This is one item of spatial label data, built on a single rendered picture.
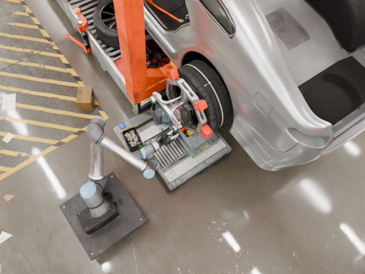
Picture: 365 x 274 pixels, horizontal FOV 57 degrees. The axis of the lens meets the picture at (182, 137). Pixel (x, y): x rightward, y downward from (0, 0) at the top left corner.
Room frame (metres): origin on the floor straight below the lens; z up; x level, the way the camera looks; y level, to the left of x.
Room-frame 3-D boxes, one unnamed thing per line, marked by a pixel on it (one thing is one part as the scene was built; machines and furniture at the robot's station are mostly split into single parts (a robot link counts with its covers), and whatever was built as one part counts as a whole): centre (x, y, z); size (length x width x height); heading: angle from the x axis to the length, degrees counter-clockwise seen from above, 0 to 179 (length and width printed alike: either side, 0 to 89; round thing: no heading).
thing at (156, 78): (2.07, 0.28, 0.69); 0.52 x 0.17 x 0.35; 133
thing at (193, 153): (1.73, -0.11, 0.13); 0.50 x 0.36 x 0.10; 43
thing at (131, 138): (1.34, 0.48, 0.51); 0.20 x 0.14 x 0.13; 35
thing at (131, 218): (0.65, 0.63, 0.15); 0.60 x 0.60 x 0.30; 45
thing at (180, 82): (1.61, 0.02, 0.85); 0.54 x 0.07 x 0.54; 43
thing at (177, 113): (1.56, 0.07, 0.85); 0.21 x 0.14 x 0.14; 133
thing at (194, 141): (1.73, -0.11, 0.32); 0.40 x 0.30 x 0.28; 43
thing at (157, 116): (1.88, 0.18, 0.26); 0.42 x 0.18 x 0.35; 133
